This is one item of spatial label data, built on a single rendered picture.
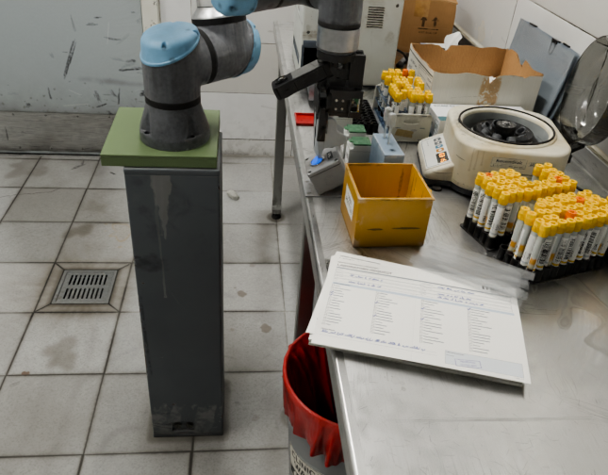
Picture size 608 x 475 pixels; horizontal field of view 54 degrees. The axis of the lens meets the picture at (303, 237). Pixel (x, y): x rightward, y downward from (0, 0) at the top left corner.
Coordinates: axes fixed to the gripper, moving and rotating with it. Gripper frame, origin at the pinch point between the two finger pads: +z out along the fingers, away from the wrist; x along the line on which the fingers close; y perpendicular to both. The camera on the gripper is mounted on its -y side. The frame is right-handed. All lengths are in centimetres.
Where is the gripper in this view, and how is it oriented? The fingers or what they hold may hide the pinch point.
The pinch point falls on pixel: (316, 151)
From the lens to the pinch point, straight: 117.7
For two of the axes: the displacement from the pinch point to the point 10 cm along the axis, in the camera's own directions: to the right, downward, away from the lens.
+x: -0.9, -5.6, 8.2
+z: -0.7, 8.3, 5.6
